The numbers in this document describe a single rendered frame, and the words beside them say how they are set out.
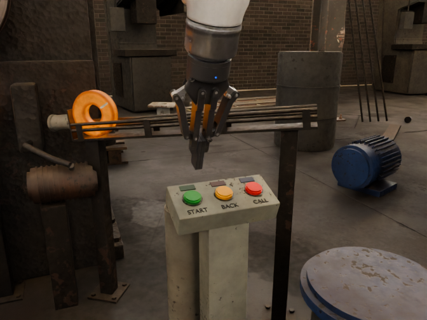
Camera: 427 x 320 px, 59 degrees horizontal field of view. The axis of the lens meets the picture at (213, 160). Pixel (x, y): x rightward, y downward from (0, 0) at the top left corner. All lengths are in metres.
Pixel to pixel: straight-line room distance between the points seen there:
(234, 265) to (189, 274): 0.18
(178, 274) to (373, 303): 0.49
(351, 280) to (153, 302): 0.84
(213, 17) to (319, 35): 4.71
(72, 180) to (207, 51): 0.84
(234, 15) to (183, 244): 0.61
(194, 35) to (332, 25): 4.46
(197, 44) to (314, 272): 0.57
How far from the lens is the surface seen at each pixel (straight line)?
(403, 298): 0.91
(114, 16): 5.52
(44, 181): 1.35
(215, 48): 0.61
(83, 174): 1.35
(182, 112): 0.68
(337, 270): 0.94
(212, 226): 0.84
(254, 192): 0.87
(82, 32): 1.59
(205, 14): 0.60
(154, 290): 1.59
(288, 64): 3.48
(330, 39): 5.03
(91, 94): 1.32
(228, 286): 0.94
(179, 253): 1.02
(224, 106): 0.71
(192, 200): 0.82
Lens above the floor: 0.92
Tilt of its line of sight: 17 degrees down
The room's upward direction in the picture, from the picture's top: straight up
